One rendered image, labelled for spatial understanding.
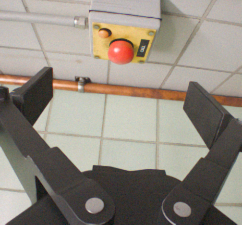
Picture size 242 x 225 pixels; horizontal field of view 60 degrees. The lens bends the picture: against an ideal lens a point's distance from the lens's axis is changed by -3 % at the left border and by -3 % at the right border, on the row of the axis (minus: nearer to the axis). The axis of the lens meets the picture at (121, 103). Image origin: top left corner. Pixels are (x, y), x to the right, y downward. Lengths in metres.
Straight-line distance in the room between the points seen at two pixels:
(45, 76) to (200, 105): 0.13
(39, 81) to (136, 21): 0.18
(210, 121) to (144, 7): 0.21
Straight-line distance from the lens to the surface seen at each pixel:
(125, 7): 0.32
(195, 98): 0.20
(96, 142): 0.58
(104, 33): 0.31
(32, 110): 0.16
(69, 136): 0.59
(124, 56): 0.32
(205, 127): 0.17
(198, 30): 0.43
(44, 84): 0.19
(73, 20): 0.36
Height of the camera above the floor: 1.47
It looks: 3 degrees down
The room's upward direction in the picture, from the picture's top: 84 degrees counter-clockwise
